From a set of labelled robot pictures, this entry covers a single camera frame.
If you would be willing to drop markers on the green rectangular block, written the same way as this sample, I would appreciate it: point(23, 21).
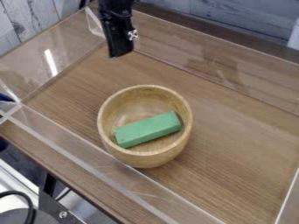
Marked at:
point(147, 129)

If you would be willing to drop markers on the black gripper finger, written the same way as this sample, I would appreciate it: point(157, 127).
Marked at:
point(120, 34)

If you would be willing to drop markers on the clear acrylic tray walls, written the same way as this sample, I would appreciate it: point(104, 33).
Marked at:
point(235, 175)

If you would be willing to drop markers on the black table leg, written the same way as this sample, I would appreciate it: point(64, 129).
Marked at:
point(49, 184)

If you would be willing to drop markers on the grey metal bracket with screw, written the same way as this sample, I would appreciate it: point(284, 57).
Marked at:
point(51, 206)

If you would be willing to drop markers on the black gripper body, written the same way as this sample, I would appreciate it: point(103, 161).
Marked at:
point(115, 8)

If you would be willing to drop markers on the brown wooden bowl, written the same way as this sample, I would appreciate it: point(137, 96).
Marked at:
point(135, 103)

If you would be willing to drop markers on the blue object at left edge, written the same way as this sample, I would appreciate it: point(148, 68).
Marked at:
point(5, 98)

